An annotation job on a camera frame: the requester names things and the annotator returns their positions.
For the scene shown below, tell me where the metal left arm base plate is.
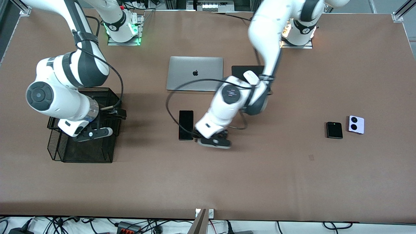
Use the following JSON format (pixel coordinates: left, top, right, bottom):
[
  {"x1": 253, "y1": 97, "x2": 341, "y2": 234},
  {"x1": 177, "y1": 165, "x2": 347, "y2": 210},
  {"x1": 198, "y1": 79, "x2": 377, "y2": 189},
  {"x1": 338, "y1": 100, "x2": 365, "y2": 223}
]
[{"x1": 280, "y1": 38, "x2": 313, "y2": 49}]

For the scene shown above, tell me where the long black smartphone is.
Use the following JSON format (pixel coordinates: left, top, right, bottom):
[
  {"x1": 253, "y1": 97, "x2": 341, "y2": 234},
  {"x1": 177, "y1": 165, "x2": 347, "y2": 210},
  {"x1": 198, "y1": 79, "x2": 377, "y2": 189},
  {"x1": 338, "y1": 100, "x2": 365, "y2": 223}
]
[{"x1": 178, "y1": 110, "x2": 194, "y2": 141}]

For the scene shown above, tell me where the silver closed laptop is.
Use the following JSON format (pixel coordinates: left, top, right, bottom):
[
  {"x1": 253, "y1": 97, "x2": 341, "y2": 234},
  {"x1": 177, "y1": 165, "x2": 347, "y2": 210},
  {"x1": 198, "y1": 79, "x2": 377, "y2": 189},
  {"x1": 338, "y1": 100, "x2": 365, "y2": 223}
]
[{"x1": 166, "y1": 56, "x2": 224, "y2": 92}]

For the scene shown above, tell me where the lilac flip phone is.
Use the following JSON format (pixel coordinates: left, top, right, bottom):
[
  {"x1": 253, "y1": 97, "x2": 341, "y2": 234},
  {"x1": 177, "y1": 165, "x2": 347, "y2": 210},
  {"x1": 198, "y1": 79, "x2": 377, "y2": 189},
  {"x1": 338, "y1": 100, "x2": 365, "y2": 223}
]
[{"x1": 346, "y1": 115, "x2": 365, "y2": 135}]

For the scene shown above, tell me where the black mouse pad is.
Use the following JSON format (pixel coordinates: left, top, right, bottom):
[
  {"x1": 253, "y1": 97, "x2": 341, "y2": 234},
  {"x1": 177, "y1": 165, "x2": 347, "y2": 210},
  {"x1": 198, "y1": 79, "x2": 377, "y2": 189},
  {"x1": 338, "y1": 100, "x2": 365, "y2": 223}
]
[{"x1": 231, "y1": 65, "x2": 271, "y2": 92}]

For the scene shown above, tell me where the black flip phone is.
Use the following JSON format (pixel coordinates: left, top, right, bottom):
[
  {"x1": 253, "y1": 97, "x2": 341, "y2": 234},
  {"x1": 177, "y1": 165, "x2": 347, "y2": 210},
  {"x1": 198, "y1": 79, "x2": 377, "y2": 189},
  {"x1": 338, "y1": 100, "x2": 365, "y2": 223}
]
[{"x1": 326, "y1": 122, "x2": 343, "y2": 139}]

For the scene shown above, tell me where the control box with connectors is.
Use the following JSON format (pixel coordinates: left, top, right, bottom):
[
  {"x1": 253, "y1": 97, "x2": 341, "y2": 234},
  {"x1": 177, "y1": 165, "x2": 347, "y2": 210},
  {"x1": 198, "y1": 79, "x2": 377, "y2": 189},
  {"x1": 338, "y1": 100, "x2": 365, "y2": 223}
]
[{"x1": 187, "y1": 0, "x2": 234, "y2": 12}]

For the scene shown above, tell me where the aluminium frame profile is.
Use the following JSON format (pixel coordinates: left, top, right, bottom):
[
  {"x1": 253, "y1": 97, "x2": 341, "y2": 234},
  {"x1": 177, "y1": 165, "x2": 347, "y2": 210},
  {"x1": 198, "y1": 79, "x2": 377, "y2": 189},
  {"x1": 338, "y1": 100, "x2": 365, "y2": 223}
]
[
  {"x1": 392, "y1": 0, "x2": 416, "y2": 22},
  {"x1": 10, "y1": 0, "x2": 32, "y2": 16}
]

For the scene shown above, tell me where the large paper table cover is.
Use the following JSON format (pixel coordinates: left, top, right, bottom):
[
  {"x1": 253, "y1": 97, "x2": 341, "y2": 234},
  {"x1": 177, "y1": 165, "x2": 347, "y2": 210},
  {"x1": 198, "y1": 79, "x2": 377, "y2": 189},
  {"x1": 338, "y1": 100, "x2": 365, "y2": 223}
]
[{"x1": 0, "y1": 8, "x2": 416, "y2": 223}]

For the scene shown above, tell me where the grey camera post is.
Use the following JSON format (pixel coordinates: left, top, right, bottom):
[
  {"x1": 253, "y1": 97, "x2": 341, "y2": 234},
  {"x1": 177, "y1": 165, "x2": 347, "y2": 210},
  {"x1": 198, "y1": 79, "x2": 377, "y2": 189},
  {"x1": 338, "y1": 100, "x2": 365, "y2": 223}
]
[{"x1": 187, "y1": 209, "x2": 208, "y2": 234}]

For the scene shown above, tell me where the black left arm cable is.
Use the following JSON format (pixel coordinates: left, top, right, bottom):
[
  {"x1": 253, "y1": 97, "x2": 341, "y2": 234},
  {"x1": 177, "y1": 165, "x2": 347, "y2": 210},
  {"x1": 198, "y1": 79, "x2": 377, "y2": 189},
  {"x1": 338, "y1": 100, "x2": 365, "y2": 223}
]
[{"x1": 166, "y1": 49, "x2": 277, "y2": 138}]

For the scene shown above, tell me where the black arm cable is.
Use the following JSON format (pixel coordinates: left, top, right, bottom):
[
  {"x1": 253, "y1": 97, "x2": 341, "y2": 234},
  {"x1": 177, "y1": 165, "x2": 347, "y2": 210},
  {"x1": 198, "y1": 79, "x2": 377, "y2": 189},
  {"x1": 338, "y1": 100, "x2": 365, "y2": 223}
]
[
  {"x1": 166, "y1": 49, "x2": 277, "y2": 138},
  {"x1": 73, "y1": 15, "x2": 124, "y2": 111}
]

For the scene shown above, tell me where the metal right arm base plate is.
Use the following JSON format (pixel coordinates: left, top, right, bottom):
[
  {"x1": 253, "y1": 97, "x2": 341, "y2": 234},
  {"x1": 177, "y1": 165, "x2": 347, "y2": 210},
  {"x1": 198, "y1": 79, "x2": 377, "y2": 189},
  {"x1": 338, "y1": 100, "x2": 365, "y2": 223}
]
[{"x1": 107, "y1": 15, "x2": 144, "y2": 46}]

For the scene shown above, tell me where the black cable on table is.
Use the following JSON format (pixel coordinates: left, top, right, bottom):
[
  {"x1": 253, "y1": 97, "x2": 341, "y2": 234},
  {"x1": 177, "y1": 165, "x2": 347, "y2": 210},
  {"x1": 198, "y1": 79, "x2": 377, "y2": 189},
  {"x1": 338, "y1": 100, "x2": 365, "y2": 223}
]
[{"x1": 211, "y1": 12, "x2": 253, "y2": 21}]

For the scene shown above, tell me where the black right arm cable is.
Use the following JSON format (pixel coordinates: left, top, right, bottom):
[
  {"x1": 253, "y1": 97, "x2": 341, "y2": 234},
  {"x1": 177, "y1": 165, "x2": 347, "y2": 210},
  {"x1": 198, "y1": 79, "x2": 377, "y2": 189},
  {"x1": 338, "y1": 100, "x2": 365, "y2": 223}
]
[{"x1": 73, "y1": 15, "x2": 124, "y2": 111}]

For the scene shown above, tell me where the white computer mouse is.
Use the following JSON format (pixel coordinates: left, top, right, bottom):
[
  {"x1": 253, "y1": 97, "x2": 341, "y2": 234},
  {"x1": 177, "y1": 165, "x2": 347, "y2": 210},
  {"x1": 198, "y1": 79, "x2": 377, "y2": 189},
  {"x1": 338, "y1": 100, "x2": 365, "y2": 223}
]
[{"x1": 243, "y1": 70, "x2": 260, "y2": 85}]

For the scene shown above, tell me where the black wire mesh organizer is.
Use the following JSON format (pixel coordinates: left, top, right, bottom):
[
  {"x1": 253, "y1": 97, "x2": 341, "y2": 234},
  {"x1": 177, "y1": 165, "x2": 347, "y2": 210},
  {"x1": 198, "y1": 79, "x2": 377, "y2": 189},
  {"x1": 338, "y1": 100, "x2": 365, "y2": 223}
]
[{"x1": 47, "y1": 87, "x2": 122, "y2": 163}]

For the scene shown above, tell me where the black power strip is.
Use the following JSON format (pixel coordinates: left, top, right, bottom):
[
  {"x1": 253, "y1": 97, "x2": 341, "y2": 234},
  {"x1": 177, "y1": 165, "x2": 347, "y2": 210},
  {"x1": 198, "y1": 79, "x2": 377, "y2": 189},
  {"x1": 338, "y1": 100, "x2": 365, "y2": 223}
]
[{"x1": 117, "y1": 222, "x2": 142, "y2": 234}]

